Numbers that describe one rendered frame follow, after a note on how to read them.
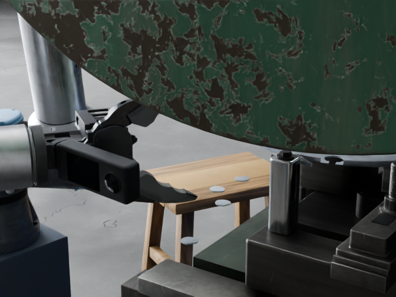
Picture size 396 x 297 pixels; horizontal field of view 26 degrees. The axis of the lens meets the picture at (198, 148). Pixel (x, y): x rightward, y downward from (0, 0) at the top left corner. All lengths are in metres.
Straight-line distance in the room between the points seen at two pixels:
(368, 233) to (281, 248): 0.11
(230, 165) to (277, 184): 1.27
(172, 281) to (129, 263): 1.44
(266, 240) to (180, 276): 0.12
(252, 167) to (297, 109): 1.63
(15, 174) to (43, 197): 1.94
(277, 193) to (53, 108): 0.54
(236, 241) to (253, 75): 0.52
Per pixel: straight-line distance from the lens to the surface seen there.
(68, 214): 2.79
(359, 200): 1.04
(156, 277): 1.03
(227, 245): 1.10
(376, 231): 0.89
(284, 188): 0.97
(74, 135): 1.05
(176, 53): 0.65
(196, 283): 1.02
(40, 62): 1.36
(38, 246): 1.56
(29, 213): 1.56
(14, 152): 0.99
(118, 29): 0.68
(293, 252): 0.95
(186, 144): 3.38
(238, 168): 2.22
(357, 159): 1.01
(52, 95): 1.39
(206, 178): 2.15
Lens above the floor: 1.13
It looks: 20 degrees down
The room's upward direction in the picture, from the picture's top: straight up
